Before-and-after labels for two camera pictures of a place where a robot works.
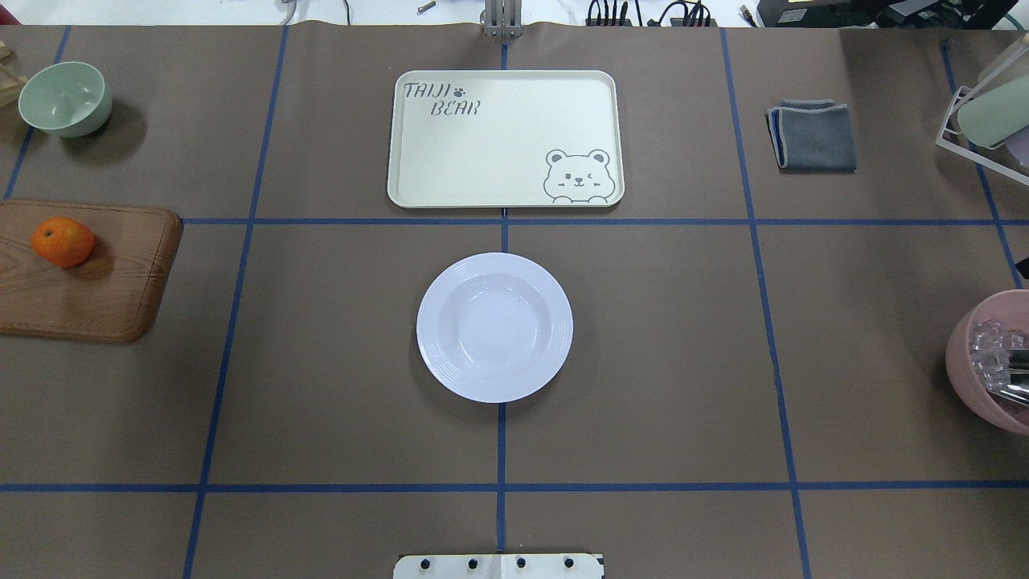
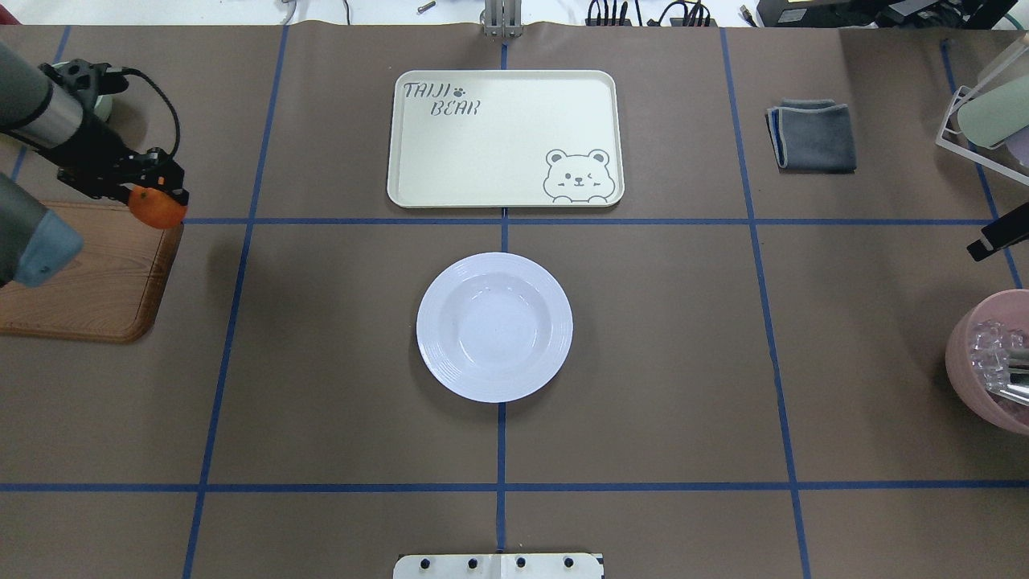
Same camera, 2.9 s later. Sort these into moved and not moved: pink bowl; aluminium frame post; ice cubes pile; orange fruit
Moved: orange fruit
Not moved: ice cubes pile; pink bowl; aluminium frame post
